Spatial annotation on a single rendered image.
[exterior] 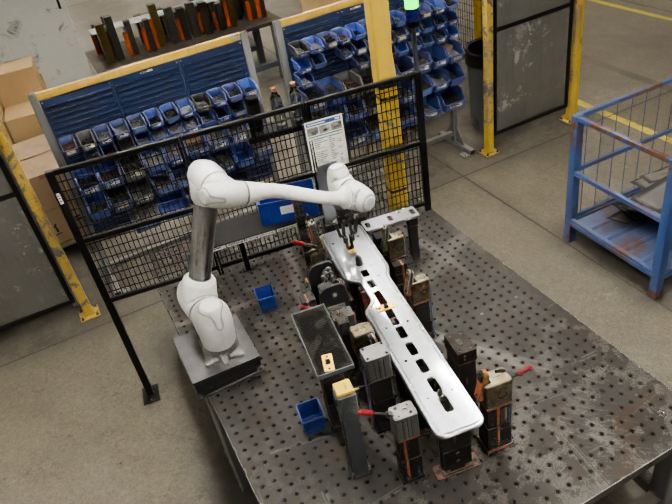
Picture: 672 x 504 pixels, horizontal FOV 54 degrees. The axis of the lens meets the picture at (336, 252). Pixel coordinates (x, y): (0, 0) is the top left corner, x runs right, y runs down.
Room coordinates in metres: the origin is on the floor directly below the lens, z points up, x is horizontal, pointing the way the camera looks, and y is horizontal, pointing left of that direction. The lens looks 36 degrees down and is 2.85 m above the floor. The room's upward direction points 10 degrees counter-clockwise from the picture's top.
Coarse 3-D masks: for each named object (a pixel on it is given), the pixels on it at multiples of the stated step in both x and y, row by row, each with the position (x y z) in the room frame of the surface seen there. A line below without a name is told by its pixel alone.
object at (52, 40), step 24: (0, 0) 8.33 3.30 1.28; (24, 0) 8.42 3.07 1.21; (48, 0) 8.51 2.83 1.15; (0, 24) 8.30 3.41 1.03; (24, 24) 8.38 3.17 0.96; (48, 24) 8.48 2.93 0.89; (72, 24) 8.58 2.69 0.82; (0, 48) 8.26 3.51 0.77; (24, 48) 8.35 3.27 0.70; (48, 48) 8.44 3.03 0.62; (72, 48) 8.53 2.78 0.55; (48, 72) 8.40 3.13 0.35; (72, 72) 8.49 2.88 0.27
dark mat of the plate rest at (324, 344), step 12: (312, 312) 1.98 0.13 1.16; (324, 312) 1.97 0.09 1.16; (300, 324) 1.93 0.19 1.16; (312, 324) 1.91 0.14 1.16; (324, 324) 1.90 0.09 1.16; (312, 336) 1.85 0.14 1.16; (324, 336) 1.84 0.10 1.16; (336, 336) 1.82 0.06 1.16; (312, 348) 1.78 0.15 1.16; (324, 348) 1.77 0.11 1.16; (336, 348) 1.76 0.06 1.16; (312, 360) 1.72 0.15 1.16; (336, 360) 1.70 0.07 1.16; (348, 360) 1.69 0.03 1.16; (324, 372) 1.65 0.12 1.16
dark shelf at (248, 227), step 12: (240, 216) 3.01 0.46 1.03; (252, 216) 2.99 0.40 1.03; (312, 216) 2.88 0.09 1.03; (216, 228) 2.94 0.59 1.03; (228, 228) 2.92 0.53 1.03; (240, 228) 2.90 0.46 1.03; (252, 228) 2.87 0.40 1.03; (264, 228) 2.85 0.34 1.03; (276, 228) 2.84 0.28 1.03; (288, 228) 2.85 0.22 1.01; (216, 240) 2.82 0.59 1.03; (228, 240) 2.80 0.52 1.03; (240, 240) 2.79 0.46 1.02
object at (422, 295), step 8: (416, 280) 2.20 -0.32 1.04; (424, 280) 2.20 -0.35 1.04; (416, 288) 2.18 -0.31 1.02; (424, 288) 2.19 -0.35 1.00; (408, 296) 2.22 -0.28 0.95; (416, 296) 2.18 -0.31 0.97; (424, 296) 2.19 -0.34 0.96; (416, 304) 2.18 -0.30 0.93; (424, 304) 2.19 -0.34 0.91; (416, 312) 2.19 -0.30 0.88; (424, 312) 2.19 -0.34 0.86; (424, 320) 2.19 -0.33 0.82; (432, 320) 2.21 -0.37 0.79; (432, 328) 2.20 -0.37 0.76; (432, 336) 2.19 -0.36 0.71
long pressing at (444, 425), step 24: (336, 240) 2.67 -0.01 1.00; (360, 240) 2.64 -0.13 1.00; (336, 264) 2.48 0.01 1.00; (384, 264) 2.41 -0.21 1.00; (384, 288) 2.24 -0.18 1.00; (384, 312) 2.09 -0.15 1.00; (408, 312) 2.06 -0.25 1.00; (384, 336) 1.95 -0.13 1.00; (408, 336) 1.92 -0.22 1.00; (408, 360) 1.79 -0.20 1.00; (432, 360) 1.77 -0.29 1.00; (408, 384) 1.67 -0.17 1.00; (456, 384) 1.63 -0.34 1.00; (432, 408) 1.54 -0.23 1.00; (456, 408) 1.52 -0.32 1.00; (432, 432) 1.45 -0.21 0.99; (456, 432) 1.43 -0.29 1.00
